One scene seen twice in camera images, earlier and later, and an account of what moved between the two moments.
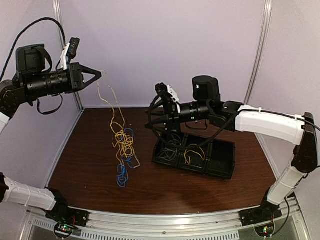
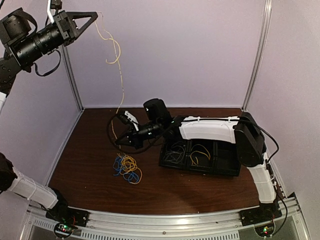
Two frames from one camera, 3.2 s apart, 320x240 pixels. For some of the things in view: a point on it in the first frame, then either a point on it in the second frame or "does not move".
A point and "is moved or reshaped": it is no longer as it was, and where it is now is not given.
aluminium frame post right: x=260 y=52 does not move
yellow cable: x=186 y=160 → x=196 y=151
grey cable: x=169 y=147 → x=175 y=157
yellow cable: x=123 y=139 is moved or reshaped
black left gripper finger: x=98 y=75 → x=73 y=15
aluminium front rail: x=292 y=225 does not move
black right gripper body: x=173 y=115 → x=139 y=140
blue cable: x=122 y=172 is moved or reshaped
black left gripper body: x=73 y=76 → x=65 y=32
